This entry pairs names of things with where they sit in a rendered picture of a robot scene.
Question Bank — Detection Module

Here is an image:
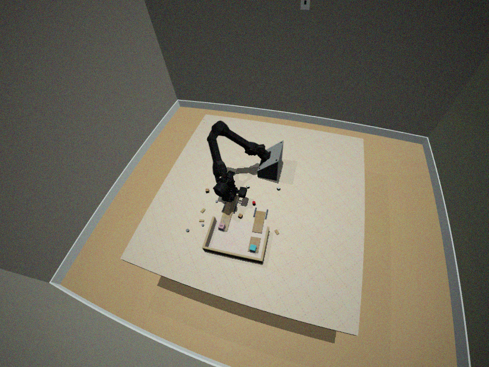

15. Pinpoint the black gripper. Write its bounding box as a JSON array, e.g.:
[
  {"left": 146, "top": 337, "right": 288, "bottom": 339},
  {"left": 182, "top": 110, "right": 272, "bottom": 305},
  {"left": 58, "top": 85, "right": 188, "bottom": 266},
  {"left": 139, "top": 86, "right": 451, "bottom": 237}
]
[{"left": 228, "top": 184, "right": 247, "bottom": 198}]

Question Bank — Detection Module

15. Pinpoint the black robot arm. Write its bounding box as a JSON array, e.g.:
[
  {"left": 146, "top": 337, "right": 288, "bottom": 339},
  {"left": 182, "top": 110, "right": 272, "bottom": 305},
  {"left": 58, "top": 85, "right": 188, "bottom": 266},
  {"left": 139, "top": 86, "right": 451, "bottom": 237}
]
[{"left": 207, "top": 121, "right": 271, "bottom": 202}]

